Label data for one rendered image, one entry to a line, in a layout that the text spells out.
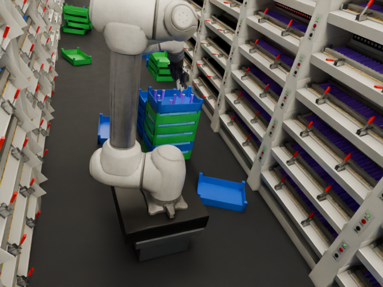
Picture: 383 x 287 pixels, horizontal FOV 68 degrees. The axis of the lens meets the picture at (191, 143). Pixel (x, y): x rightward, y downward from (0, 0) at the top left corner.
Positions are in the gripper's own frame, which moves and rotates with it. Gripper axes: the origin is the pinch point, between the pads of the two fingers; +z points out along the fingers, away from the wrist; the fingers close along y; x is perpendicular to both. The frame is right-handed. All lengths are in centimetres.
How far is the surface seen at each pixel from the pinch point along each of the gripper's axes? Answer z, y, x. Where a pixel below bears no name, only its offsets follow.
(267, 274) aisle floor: 38, 91, -54
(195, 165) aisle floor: 55, 18, -15
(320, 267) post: 34, 110, -37
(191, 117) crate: 22.4, 7.5, -1.8
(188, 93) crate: 20.8, -5.8, 13.2
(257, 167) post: 45, 57, 1
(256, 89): 19, 32, 38
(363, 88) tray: -32, 88, 12
